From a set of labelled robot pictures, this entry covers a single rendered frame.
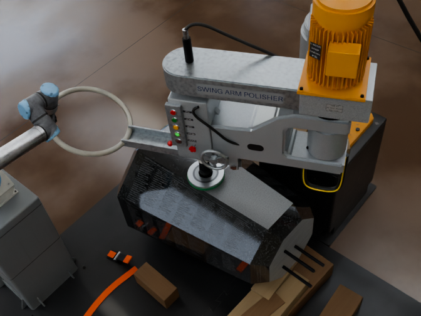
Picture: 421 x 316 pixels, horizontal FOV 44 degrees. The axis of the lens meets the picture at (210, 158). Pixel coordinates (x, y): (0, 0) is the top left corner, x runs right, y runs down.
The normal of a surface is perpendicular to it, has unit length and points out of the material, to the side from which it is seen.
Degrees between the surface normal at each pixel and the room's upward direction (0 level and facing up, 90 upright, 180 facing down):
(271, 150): 90
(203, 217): 45
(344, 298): 0
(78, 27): 0
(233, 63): 0
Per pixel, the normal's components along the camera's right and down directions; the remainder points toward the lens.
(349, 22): 0.02, 0.75
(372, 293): -0.08, -0.66
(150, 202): -0.51, -0.03
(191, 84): -0.27, 0.74
